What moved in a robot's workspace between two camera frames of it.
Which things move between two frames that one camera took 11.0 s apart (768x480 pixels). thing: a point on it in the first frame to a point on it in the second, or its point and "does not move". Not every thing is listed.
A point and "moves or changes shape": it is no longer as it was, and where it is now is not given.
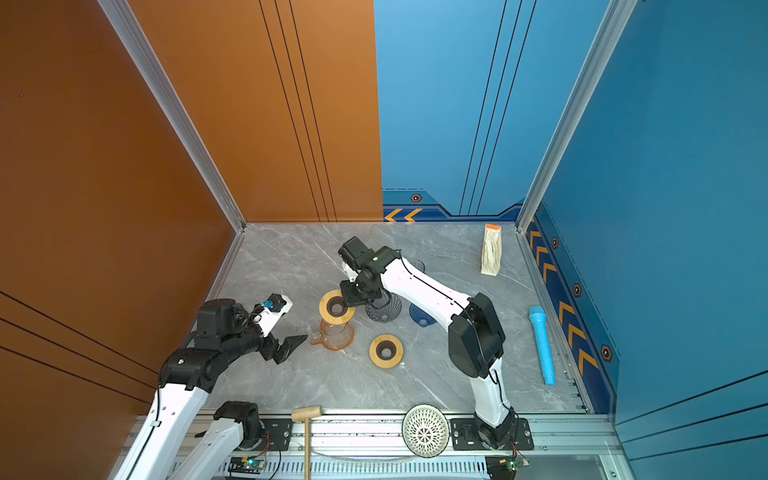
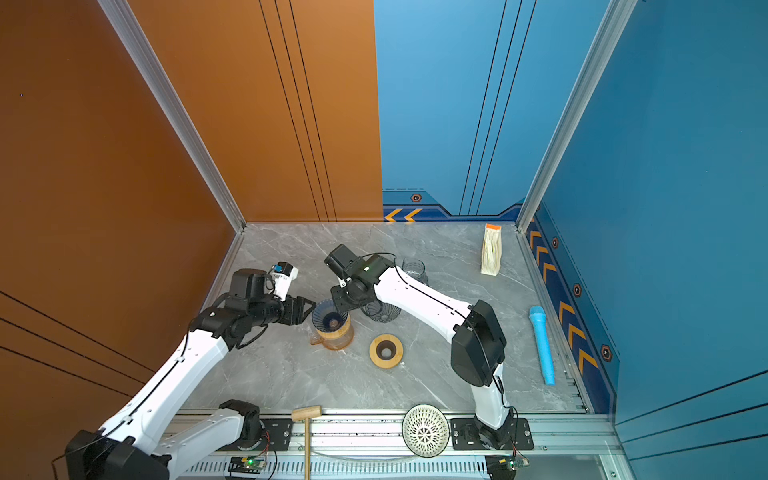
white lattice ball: x=426 y=430 does not move
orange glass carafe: x=336 y=337 does not move
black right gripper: x=348 y=297 does not move
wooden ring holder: x=326 y=315 to x=337 y=334
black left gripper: x=271 y=351 to x=296 y=312
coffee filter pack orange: x=491 y=250 does not move
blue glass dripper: x=420 y=316 moves or changes shape
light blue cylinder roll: x=539 y=318 does not move
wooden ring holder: x=386 y=351 does not move
